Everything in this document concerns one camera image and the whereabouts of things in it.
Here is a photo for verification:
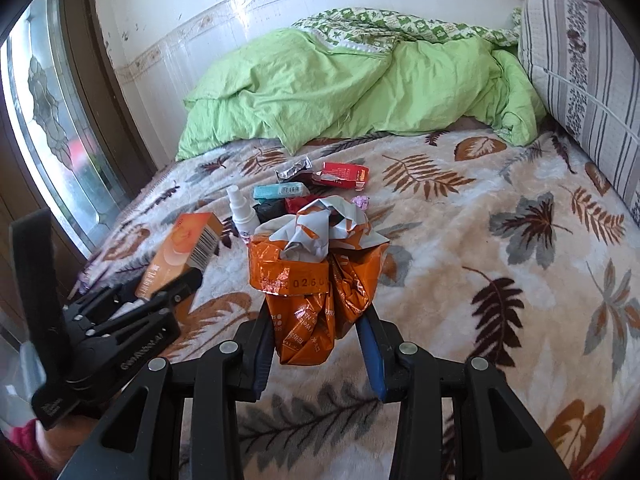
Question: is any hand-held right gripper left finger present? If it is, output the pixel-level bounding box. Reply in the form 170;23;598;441
57;305;278;480

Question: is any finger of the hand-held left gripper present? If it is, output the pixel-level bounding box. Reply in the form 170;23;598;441
65;266;203;321
82;295;177;341

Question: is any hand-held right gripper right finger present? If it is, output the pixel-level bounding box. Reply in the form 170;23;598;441
355;305;573;480

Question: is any orange snack bag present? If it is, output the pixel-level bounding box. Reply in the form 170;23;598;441
248;197;392;367

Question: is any orange cardboard box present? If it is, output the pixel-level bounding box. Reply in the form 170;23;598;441
135;212;224;300

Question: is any teal tissue packet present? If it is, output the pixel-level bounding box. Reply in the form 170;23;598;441
252;182;308;200

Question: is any person's left hand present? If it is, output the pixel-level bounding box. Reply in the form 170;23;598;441
37;405;108;471

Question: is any translucent plastic bag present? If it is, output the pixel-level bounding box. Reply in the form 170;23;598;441
0;340;46;431

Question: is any white spray bottle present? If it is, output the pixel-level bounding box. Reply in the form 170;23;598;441
226;186;261;242

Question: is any leaf print fleece blanket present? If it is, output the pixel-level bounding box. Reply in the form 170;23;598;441
65;127;640;480

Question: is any black plastic bag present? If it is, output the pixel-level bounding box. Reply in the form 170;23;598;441
252;201;291;223

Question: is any red plastic bag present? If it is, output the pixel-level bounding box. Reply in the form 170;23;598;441
285;196;321;216

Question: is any torn red cardboard box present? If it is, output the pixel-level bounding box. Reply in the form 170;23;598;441
312;161;370;192

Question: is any crumpled silver foil wrapper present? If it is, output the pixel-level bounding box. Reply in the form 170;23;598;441
274;157;313;182

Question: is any red patterned cloth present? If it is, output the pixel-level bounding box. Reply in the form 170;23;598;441
565;430;631;480

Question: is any light green duvet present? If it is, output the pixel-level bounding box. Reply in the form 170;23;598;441
175;27;548;161

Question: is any green white patterned quilt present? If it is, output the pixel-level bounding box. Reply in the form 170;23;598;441
291;6;523;53

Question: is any striped floral pillow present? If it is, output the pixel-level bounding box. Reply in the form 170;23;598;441
517;0;640;221

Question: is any brown wooden window frame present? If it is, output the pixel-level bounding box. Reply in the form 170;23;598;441
60;0;156;186

